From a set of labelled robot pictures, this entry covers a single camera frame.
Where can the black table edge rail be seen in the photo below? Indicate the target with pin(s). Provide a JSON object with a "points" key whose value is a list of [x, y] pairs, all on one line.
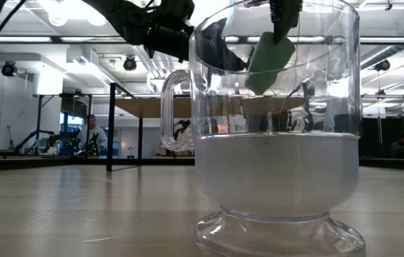
{"points": [[45, 164]]}

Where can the black tripod stand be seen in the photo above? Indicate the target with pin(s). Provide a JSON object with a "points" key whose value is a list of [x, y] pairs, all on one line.
{"points": [[36, 135]]}

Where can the black background robot arm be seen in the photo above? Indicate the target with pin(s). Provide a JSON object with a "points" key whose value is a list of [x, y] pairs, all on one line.
{"points": [[181, 129]]}

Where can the large clear glass mug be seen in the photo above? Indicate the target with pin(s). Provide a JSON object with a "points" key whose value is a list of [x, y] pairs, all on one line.
{"points": [[277, 171]]}

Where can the green sponge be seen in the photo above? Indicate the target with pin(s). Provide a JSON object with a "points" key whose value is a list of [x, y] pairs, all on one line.
{"points": [[270, 60]]}

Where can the black ceiling spotlight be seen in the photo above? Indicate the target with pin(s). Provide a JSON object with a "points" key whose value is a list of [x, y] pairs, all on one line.
{"points": [[130, 64], [8, 69], [382, 65]]}

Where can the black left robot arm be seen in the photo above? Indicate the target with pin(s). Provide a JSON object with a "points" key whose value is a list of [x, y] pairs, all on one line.
{"points": [[112, 12]]}

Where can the black overhead beam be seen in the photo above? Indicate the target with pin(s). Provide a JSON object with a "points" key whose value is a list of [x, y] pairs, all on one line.
{"points": [[63, 39]]}

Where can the wooden shelf with black legs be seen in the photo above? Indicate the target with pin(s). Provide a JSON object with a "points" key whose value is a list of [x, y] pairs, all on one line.
{"points": [[145, 107]]}

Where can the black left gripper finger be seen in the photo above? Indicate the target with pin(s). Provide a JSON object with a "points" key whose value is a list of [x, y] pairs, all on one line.
{"points": [[220, 46], [285, 18]]}

